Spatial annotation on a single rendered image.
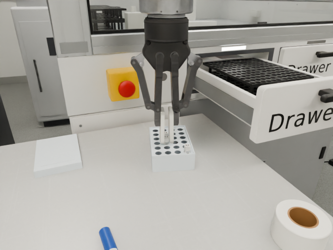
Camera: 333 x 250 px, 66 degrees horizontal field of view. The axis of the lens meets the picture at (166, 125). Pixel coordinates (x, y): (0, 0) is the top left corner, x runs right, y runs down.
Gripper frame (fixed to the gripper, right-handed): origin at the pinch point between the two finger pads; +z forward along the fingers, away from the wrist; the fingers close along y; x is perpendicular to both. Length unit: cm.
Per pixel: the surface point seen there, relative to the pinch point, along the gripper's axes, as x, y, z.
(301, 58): 32, 46, -5
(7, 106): 229, -150, 83
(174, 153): -4.1, 1.2, 4.2
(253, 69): 17.4, 24.4, -6.3
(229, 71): 15.8, 17.5, -6.4
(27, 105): 231, -131, 83
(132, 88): 11.5, -6.7, -4.1
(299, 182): 38, 63, 50
